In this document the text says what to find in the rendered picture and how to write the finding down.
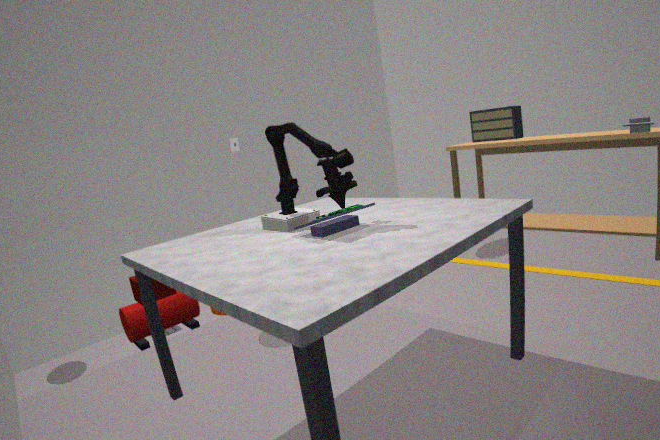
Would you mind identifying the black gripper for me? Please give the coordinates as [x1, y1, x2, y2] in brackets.
[316, 170, 358, 209]

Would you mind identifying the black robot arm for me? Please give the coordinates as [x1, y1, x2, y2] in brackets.
[265, 122, 354, 215]

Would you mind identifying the grey switch panel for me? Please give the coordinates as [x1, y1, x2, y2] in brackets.
[294, 202, 375, 238]

